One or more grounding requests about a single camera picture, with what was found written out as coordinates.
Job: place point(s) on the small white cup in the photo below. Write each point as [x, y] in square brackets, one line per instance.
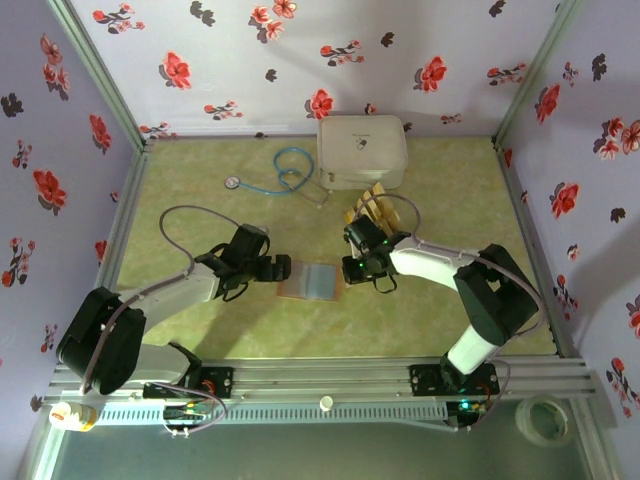
[326, 402]

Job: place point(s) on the wooden slatted rack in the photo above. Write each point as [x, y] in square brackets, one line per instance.
[361, 202]

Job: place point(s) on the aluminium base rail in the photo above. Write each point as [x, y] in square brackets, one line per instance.
[320, 375]

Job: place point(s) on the white medicine case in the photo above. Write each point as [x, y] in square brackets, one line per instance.
[362, 145]

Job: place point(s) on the pink card holder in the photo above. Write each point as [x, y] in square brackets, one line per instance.
[312, 281]

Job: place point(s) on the aluminium side rail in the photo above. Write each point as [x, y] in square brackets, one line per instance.
[535, 250]
[127, 210]

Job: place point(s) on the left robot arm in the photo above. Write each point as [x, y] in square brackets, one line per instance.
[100, 340]

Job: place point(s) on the aluminium frame post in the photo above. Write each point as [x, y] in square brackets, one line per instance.
[100, 75]
[535, 70]

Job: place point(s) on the blue stethoscope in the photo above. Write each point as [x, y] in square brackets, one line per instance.
[231, 183]

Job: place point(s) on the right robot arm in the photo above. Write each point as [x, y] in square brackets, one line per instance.
[495, 300]

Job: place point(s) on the white bottle orange label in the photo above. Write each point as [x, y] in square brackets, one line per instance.
[72, 416]

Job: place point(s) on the clear tape roll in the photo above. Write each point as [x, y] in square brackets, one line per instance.
[522, 420]

